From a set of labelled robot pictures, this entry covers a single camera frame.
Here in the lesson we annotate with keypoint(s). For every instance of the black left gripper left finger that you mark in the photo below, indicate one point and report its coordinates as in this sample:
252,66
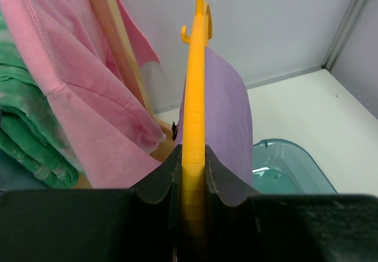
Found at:
133,224

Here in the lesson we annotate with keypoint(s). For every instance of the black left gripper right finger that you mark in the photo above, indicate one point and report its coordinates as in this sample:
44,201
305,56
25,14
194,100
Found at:
245,225

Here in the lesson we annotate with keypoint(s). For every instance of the orange plastic hanger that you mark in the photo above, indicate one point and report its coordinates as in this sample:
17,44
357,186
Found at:
193,206

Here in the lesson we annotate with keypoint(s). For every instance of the purple trousers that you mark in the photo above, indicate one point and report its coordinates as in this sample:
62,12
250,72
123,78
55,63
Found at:
229,133

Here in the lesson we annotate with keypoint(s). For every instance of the pink trousers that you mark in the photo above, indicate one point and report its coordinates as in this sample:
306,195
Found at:
65,50

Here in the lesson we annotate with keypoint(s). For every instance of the green patterned trousers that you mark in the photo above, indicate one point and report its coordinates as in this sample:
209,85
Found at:
30,133

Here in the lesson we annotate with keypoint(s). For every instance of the teal plastic bin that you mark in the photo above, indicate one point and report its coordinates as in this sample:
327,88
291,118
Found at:
283,167

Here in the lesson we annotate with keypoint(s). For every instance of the wooden clothes rack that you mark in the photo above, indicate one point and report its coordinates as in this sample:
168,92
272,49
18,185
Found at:
124,52

